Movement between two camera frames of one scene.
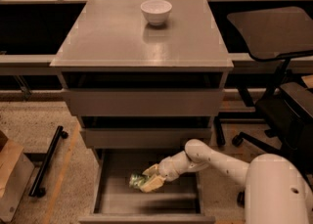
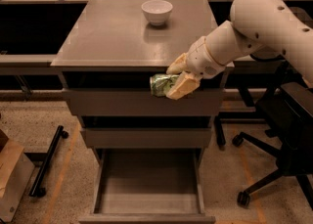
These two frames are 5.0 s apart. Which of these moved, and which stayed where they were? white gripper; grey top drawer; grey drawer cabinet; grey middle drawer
Moved: white gripper
Stayed: grey drawer cabinet; grey middle drawer; grey top drawer
